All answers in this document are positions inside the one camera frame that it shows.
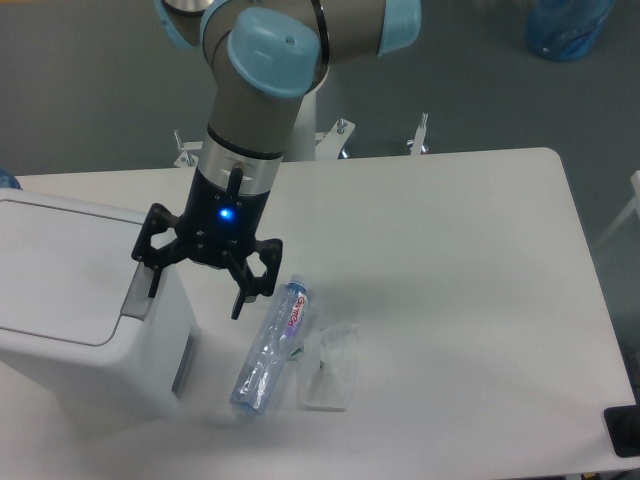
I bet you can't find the white frame at right edge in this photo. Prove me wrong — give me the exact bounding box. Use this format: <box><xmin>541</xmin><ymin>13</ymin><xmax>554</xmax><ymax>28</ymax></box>
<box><xmin>595</xmin><ymin>170</ymin><xmax>640</xmax><ymax>249</ymax></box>

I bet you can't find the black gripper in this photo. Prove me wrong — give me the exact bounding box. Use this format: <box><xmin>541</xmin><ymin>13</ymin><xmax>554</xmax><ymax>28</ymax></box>
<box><xmin>130</xmin><ymin>167</ymin><xmax>284</xmax><ymax>321</ymax></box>

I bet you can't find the grey lid push button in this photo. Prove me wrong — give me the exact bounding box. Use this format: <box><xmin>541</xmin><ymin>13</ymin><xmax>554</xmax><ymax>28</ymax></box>
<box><xmin>120</xmin><ymin>263</ymin><xmax>154</xmax><ymax>321</ymax></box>

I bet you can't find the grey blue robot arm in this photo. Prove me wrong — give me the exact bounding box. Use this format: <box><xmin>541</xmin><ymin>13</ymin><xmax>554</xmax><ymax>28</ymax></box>
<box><xmin>132</xmin><ymin>1</ymin><xmax>422</xmax><ymax>309</ymax></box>

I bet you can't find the clear crumpled plastic bag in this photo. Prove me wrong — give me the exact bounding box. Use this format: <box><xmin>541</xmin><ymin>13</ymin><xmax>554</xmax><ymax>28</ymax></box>
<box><xmin>297</xmin><ymin>322</ymin><xmax>358</xmax><ymax>412</ymax></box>

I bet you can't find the blue water jug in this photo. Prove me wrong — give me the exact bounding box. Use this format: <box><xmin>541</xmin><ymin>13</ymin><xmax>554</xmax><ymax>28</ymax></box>
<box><xmin>524</xmin><ymin>0</ymin><xmax>616</xmax><ymax>62</ymax></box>

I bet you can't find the blue object at left edge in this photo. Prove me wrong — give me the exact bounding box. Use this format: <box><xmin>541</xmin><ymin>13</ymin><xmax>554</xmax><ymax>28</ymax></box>
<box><xmin>0</xmin><ymin>168</ymin><xmax>22</xmax><ymax>190</ymax></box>

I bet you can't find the white trash can lid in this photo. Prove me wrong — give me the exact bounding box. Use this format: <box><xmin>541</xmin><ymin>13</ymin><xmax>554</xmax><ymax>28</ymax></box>
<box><xmin>1</xmin><ymin>200</ymin><xmax>142</xmax><ymax>346</ymax></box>

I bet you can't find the white trash can body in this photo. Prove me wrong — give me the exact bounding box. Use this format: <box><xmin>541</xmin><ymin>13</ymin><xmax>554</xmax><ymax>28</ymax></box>
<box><xmin>1</xmin><ymin>188</ymin><xmax>199</xmax><ymax>418</ymax></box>

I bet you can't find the clear plastic water bottle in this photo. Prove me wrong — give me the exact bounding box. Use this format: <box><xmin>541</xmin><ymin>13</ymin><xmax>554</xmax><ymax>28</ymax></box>
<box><xmin>229</xmin><ymin>275</ymin><xmax>310</xmax><ymax>416</ymax></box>

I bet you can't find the black device at table edge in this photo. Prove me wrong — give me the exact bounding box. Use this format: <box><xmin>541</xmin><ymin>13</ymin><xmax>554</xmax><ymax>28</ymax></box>
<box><xmin>604</xmin><ymin>405</ymin><xmax>639</xmax><ymax>458</ymax></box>

